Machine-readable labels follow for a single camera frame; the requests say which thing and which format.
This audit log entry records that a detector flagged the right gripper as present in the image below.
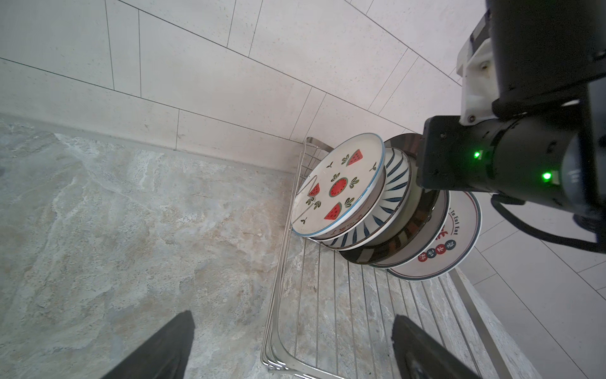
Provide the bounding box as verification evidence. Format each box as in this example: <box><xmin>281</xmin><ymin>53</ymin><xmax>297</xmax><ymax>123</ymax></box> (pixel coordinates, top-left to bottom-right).
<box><xmin>418</xmin><ymin>115</ymin><xmax>502</xmax><ymax>192</ymax></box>

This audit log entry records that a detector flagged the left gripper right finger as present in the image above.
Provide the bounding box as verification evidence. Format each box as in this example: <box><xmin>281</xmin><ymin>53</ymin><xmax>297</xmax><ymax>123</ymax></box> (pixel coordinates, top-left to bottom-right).
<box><xmin>391</xmin><ymin>315</ymin><xmax>479</xmax><ymax>379</ymax></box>

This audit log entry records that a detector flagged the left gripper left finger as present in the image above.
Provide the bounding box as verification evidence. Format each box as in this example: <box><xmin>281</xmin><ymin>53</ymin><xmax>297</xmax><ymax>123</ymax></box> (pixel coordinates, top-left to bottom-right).
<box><xmin>103</xmin><ymin>310</ymin><xmax>195</xmax><ymax>379</ymax></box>

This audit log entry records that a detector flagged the blue striped white plate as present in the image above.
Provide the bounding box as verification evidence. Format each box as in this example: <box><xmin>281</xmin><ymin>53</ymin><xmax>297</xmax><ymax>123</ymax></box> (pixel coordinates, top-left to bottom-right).
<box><xmin>320</xmin><ymin>148</ymin><xmax>410</xmax><ymax>250</ymax></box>

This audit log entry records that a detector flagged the dark rimmed beige plate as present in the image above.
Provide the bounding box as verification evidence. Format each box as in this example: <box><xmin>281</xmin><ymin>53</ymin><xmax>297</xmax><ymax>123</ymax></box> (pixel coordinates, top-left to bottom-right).
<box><xmin>336</xmin><ymin>134</ymin><xmax>441</xmax><ymax>265</ymax></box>

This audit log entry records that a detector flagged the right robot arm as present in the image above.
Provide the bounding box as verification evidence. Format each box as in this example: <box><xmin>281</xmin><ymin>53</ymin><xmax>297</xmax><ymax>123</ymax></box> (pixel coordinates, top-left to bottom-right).
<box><xmin>418</xmin><ymin>1</ymin><xmax>605</xmax><ymax>221</ymax></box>

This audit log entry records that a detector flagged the red rimmed text plate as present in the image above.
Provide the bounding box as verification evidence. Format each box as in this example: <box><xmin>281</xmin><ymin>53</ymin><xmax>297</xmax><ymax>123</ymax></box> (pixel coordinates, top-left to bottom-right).
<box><xmin>387</xmin><ymin>191</ymin><xmax>482</xmax><ymax>281</ymax></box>

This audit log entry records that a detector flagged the white red-pattern plate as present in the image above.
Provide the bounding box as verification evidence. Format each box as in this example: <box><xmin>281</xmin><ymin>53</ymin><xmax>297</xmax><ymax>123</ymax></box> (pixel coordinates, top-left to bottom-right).
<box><xmin>372</xmin><ymin>191</ymin><xmax>451</xmax><ymax>268</ymax></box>

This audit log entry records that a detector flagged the watermelon pattern plate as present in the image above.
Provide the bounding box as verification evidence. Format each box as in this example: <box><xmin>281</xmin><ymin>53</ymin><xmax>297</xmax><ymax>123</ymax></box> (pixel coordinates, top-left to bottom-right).
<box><xmin>290</xmin><ymin>133</ymin><xmax>386</xmax><ymax>238</ymax></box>

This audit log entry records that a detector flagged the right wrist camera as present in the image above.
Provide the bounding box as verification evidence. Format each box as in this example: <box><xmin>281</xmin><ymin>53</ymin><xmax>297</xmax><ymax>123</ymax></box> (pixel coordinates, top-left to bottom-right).
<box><xmin>456</xmin><ymin>10</ymin><xmax>500</xmax><ymax>126</ymax></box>

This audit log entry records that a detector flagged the wire dish rack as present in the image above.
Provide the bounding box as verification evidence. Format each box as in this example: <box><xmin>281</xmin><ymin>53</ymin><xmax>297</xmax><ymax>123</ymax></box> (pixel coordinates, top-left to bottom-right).
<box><xmin>259</xmin><ymin>136</ymin><xmax>503</xmax><ymax>379</ymax></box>

